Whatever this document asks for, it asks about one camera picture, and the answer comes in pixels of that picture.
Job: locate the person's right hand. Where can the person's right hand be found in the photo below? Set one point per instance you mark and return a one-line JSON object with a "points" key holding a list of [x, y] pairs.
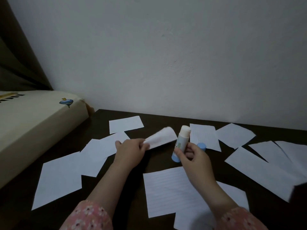
{"points": [[199, 167]]}

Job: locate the person's left hand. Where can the person's left hand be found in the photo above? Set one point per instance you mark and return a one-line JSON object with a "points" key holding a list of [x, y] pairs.
{"points": [[129, 153]]}

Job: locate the blue glue stick cap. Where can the blue glue stick cap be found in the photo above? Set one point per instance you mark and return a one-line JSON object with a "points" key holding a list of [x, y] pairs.
{"points": [[202, 146]]}

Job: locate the white paper sheets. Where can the white paper sheets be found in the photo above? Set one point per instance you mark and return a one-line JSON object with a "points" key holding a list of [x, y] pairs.
{"points": [[124, 124]]}

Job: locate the white panda print glue stick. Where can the white panda print glue stick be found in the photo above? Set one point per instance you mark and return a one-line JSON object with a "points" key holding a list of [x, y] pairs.
{"points": [[183, 137]]}

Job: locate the single lined paper sheet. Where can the single lined paper sheet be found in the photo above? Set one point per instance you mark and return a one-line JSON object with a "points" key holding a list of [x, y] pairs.
{"points": [[165, 191], [160, 138], [235, 194]]}

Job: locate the person's left forearm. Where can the person's left forearm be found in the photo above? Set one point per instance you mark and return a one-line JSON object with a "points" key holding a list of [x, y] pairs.
{"points": [[103, 191]]}

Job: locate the beige mattress with whale print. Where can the beige mattress with whale print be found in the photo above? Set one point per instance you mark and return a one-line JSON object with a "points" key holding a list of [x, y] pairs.
{"points": [[31, 131]]}

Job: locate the dark brown curtain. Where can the dark brown curtain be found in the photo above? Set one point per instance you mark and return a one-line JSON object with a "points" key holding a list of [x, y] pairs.
{"points": [[16, 69]]}

